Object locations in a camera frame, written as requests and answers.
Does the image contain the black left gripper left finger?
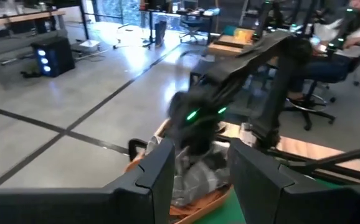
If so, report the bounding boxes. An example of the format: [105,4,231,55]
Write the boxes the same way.
[0,138,176,224]

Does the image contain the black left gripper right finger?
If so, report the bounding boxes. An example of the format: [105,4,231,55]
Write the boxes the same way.
[229,139,360,224]

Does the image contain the grey white-grid towel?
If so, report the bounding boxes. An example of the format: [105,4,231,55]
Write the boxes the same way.
[145,136,230,207]

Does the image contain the orange plastic basket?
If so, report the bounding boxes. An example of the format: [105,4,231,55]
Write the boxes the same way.
[123,118,234,224]

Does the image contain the black clamp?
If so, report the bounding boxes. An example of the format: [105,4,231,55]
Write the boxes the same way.
[128,138,149,162]

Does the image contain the green table mat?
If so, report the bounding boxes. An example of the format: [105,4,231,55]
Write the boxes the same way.
[195,179,343,224]

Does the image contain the wooden desk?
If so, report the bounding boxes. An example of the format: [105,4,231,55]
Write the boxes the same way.
[207,26,255,57]

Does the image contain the black office chair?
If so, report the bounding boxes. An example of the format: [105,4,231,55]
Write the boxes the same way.
[284,51,360,131]

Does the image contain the black desk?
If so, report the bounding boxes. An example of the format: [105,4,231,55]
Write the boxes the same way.
[139,6,221,47]

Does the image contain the person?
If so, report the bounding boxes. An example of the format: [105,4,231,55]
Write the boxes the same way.
[287,0,360,100]

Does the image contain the white box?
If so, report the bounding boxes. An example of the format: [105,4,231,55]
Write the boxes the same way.
[73,39,102,54]

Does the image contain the black computer tower blue lights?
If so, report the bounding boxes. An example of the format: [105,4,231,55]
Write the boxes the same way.
[30,36,76,78]

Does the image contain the wooden-top table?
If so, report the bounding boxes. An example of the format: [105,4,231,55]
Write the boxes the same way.
[0,9,67,41]

